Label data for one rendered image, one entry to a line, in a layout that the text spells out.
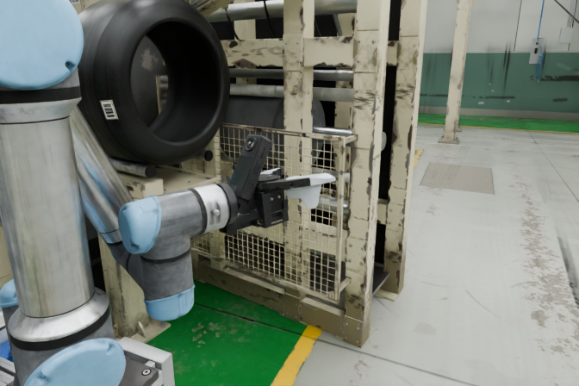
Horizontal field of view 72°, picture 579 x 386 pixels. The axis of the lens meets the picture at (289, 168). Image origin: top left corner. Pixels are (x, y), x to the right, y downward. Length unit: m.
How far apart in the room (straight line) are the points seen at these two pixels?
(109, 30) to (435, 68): 9.40
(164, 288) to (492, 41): 10.04
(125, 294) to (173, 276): 1.41
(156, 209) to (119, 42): 0.83
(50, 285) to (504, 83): 10.11
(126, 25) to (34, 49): 0.90
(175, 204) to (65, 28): 0.27
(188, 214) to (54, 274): 0.18
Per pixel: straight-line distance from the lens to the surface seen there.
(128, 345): 1.02
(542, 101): 10.46
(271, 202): 0.70
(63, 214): 0.54
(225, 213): 0.64
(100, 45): 1.35
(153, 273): 0.64
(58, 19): 0.49
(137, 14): 1.40
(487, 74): 10.33
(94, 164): 0.68
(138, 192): 1.47
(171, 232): 0.60
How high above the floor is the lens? 1.28
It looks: 15 degrees down
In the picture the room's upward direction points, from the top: straight up
